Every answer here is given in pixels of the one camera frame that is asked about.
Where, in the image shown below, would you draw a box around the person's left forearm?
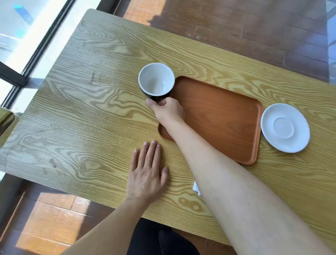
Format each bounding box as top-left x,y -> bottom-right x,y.
60,195 -> 148,255

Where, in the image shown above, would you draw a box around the person's black trousers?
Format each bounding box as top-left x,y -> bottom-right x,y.
127,218 -> 201,255

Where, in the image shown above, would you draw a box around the white saucer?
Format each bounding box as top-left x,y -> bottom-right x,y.
260,103 -> 311,154

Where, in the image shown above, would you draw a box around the black window frame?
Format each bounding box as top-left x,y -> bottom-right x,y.
0,0 -> 77,109

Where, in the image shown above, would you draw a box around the black cup with white inside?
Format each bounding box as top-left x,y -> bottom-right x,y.
138,62 -> 176,103

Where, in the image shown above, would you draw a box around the person's right forearm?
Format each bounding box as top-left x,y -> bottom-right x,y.
160,120 -> 336,255

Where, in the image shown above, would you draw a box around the brown wooden tray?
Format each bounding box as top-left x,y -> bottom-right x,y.
158,75 -> 264,166

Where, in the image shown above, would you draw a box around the glossy tan chair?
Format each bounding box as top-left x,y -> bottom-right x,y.
0,107 -> 20,148

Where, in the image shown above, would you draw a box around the person's right hand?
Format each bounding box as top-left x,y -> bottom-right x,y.
146,97 -> 185,129

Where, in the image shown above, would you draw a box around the person's left hand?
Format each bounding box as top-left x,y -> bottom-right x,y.
126,140 -> 169,204

